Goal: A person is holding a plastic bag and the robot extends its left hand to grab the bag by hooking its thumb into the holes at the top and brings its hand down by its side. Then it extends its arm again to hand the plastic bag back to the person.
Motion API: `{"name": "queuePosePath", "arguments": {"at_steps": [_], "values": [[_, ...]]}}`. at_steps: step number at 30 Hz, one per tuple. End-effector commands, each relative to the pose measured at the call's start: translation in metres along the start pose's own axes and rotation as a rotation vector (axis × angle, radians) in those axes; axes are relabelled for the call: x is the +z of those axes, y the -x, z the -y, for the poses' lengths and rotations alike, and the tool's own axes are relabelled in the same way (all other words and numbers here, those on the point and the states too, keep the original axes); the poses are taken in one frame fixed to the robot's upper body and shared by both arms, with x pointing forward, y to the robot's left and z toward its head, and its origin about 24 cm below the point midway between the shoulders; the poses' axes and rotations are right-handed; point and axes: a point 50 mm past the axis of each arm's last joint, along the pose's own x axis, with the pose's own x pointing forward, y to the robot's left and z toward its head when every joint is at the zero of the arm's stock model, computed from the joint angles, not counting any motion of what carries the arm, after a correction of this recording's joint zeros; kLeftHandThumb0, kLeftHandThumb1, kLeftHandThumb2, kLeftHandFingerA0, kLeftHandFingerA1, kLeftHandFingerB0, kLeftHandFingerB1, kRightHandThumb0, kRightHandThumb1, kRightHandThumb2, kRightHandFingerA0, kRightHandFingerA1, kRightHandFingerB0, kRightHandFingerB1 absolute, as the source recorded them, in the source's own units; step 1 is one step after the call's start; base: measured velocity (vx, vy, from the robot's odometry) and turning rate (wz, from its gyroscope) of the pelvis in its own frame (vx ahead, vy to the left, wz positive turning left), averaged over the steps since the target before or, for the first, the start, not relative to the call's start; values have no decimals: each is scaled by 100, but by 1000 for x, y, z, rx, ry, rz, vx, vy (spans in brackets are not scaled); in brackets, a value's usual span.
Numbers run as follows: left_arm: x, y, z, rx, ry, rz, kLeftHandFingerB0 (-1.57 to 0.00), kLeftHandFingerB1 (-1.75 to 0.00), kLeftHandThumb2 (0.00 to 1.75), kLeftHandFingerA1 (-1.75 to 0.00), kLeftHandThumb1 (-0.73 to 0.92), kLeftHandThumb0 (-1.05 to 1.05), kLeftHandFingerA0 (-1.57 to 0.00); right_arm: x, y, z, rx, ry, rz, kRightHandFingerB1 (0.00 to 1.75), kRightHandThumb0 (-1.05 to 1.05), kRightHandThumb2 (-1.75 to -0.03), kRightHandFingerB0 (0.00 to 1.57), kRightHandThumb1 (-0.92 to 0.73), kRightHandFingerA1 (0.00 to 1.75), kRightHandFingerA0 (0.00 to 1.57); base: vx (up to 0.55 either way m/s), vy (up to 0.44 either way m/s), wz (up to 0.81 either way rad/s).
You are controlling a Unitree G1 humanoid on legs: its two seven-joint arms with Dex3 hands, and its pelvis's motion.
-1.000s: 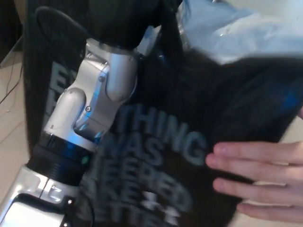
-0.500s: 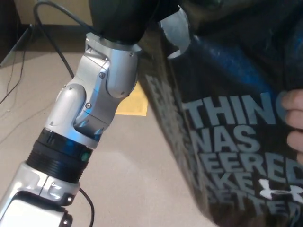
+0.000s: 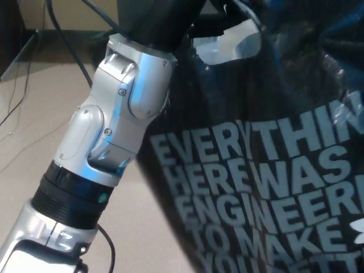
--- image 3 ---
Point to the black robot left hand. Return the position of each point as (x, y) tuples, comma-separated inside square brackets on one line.
[(153, 22)]

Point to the black printed plastic bag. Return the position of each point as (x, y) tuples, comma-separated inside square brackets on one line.
[(256, 99)]

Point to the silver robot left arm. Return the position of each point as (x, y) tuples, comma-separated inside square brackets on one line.
[(113, 113)]

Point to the dark wooden desk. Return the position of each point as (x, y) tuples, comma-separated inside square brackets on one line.
[(85, 39)]

